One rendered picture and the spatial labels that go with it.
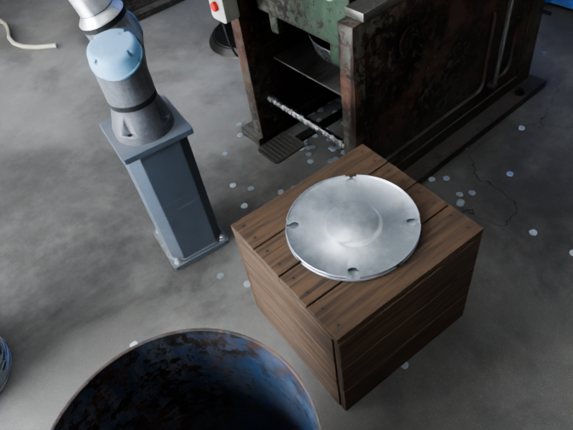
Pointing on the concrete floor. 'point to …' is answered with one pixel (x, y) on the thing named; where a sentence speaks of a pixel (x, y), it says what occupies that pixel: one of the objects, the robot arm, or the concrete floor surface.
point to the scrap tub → (193, 387)
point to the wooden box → (314, 323)
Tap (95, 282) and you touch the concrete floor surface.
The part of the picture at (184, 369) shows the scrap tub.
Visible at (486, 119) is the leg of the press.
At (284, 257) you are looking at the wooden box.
